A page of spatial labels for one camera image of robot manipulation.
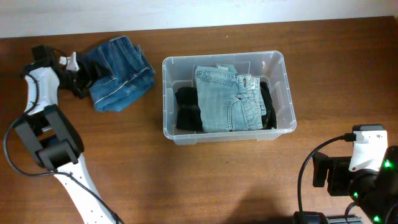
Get dark blue jeans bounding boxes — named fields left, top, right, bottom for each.
left=82, top=36, right=155, bottom=112

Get large black garment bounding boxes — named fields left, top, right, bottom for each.
left=260, top=82, right=277, bottom=129

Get small black garment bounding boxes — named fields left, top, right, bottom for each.
left=175, top=86, right=203, bottom=132

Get light blue jeans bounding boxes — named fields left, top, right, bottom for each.
left=194, top=64, right=267, bottom=133

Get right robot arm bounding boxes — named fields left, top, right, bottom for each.
left=312, top=146, right=397, bottom=224

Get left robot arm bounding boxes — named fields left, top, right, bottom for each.
left=10, top=45, right=122, bottom=224

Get clear plastic storage container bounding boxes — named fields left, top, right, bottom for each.
left=162, top=50, right=297, bottom=145

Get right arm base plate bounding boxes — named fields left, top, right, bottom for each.
left=293, top=212, right=363, bottom=224

